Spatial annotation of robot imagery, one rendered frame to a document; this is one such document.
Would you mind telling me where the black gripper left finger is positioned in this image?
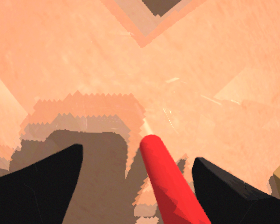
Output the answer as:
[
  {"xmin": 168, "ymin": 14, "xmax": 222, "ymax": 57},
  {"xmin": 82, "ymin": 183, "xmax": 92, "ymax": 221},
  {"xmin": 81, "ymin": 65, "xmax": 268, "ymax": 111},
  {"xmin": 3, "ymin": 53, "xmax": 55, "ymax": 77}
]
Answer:
[{"xmin": 0, "ymin": 144, "xmax": 83, "ymax": 224}]

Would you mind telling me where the red peg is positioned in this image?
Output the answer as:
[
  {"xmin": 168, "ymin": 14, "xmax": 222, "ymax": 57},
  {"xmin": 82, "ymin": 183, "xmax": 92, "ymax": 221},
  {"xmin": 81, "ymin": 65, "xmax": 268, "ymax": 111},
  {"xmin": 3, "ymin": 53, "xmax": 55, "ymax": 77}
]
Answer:
[{"xmin": 140, "ymin": 133, "xmax": 211, "ymax": 224}]

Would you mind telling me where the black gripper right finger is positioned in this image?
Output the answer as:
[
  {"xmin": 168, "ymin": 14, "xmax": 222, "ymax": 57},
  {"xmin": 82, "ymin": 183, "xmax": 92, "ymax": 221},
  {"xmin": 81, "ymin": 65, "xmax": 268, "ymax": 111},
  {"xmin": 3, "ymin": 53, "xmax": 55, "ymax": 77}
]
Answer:
[{"xmin": 192, "ymin": 156, "xmax": 280, "ymax": 224}]

